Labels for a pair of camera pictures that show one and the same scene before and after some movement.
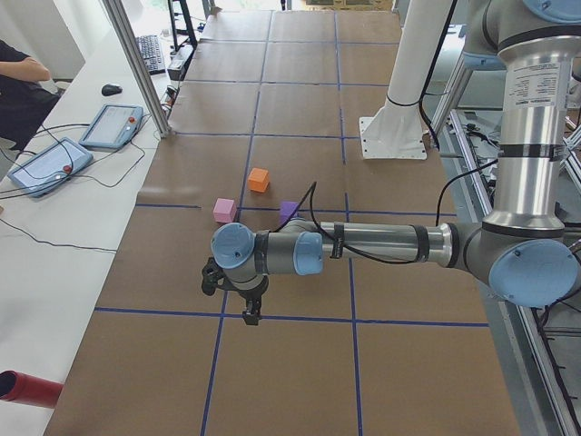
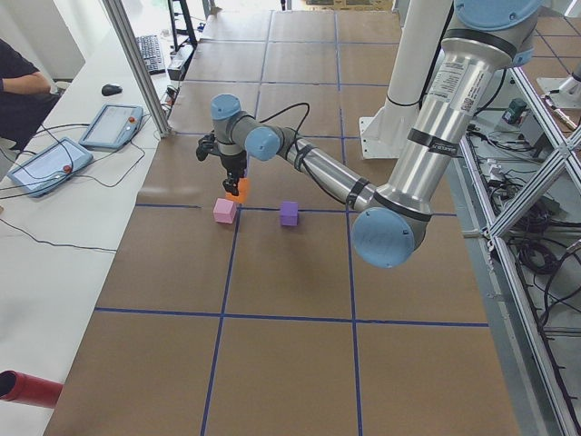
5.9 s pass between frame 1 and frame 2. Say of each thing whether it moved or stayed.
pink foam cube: stayed
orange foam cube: moved
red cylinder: stayed
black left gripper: moved
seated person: stayed
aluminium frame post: stayed
